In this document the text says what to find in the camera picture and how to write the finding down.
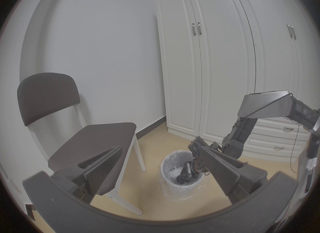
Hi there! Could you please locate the black cable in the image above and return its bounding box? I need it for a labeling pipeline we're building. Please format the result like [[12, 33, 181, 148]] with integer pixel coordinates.
[[289, 124, 301, 174]]

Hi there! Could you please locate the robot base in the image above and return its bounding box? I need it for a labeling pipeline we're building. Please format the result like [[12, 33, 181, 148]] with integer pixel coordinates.
[[284, 148, 317, 227]]

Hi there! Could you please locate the white wardrobe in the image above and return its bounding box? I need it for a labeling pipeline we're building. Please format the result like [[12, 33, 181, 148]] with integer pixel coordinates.
[[155, 0, 320, 163]]

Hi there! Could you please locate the clear plastic bag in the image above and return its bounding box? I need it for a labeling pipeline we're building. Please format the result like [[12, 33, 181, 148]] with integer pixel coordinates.
[[160, 151, 209, 201]]

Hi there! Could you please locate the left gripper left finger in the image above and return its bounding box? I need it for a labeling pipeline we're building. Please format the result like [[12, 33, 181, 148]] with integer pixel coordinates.
[[53, 146, 123, 204]]

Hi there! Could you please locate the white trash bin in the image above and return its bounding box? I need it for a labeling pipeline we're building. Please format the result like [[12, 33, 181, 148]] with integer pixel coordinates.
[[160, 152, 208, 198]]

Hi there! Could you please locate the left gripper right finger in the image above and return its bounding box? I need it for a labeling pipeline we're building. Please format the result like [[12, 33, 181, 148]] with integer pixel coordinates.
[[199, 146, 268, 204]]

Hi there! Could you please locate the dark grey white-legged chair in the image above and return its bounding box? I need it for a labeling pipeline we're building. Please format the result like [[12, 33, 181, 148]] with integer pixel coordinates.
[[17, 72, 147, 215]]

